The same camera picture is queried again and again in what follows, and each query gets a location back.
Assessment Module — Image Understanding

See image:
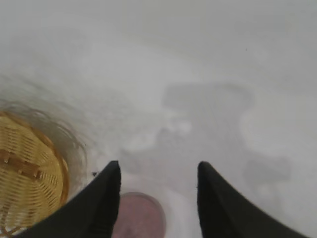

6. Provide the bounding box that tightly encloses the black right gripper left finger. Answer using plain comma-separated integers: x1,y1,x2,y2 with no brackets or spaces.
14,160,122,238

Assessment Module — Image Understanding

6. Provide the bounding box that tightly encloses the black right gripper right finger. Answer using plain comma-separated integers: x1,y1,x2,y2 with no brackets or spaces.
197,161,313,238

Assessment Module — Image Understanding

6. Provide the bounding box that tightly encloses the pink peach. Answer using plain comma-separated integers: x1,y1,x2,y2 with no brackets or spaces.
112,191,166,238

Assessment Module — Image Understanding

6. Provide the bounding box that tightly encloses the yellow woven wicker basket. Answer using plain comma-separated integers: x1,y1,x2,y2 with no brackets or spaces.
0,110,70,236

